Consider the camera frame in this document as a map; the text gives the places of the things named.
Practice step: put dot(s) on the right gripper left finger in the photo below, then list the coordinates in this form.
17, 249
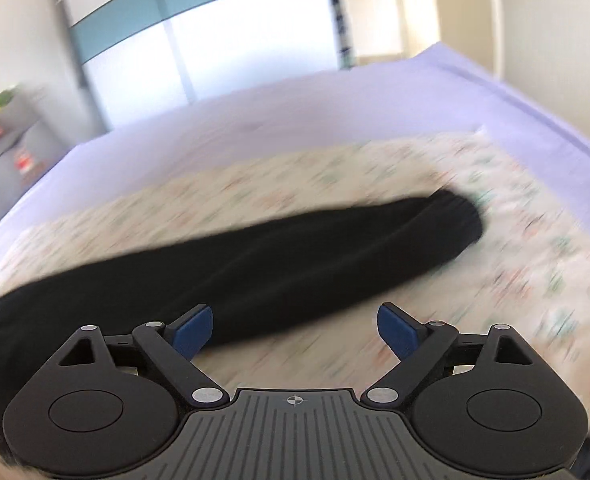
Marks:
170, 348

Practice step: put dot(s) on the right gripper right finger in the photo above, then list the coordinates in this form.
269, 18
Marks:
422, 353

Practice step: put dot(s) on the black pants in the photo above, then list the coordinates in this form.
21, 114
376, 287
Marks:
258, 280

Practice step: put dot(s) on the floral cream blanket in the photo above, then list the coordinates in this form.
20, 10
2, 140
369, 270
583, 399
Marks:
405, 309

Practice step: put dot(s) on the lavender bed sheet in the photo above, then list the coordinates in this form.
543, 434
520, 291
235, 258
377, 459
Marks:
437, 91

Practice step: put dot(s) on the grey Pooh cushion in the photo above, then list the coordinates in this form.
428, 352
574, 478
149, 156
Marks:
29, 147

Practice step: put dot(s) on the white sliding wardrobe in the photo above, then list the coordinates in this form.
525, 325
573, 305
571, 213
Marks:
143, 57

